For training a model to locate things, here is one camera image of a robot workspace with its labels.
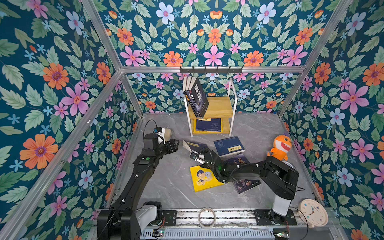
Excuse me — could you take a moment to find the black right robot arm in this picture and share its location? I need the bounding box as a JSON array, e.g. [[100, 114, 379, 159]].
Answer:
[[191, 148, 299, 224]]

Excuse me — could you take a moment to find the clear tape roll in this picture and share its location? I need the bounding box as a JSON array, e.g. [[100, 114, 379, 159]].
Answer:
[[198, 207, 217, 230]]

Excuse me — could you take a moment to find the wooden white-frame bookshelf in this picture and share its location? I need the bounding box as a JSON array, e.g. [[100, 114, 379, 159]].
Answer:
[[183, 78, 238, 137]]

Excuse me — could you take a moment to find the black hook rail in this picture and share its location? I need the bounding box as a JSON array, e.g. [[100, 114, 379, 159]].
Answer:
[[179, 66, 243, 75]]

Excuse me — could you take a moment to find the black book on shelf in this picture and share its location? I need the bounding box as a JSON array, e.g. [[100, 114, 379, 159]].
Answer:
[[182, 76, 199, 116]]

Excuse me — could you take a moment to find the white alarm clock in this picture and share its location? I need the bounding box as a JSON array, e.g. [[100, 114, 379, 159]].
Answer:
[[283, 161, 298, 173]]

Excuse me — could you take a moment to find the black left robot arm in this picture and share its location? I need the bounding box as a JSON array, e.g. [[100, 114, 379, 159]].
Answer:
[[97, 133, 180, 240]]

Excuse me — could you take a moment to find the blue yijing book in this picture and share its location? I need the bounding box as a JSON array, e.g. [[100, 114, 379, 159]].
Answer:
[[194, 117, 223, 133]]

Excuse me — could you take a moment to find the navy book small label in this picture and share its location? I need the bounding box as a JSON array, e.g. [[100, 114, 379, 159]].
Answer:
[[214, 136, 245, 158]]

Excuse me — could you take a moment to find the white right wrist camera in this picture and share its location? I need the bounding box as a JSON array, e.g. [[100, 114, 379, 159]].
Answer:
[[190, 151, 204, 164]]

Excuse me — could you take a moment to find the dark blue yellow-label book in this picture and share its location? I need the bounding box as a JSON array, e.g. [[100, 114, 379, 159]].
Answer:
[[183, 141, 208, 153]]

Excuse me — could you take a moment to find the black wolf cover book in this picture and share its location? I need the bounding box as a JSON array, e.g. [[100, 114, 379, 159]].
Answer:
[[184, 76, 209, 119]]

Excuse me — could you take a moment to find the yellow cartoon cover book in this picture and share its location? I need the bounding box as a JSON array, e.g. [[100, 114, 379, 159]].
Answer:
[[190, 166, 224, 193]]

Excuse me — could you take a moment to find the orange shark plush toy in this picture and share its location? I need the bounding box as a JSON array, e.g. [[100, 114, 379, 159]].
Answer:
[[267, 135, 293, 161]]

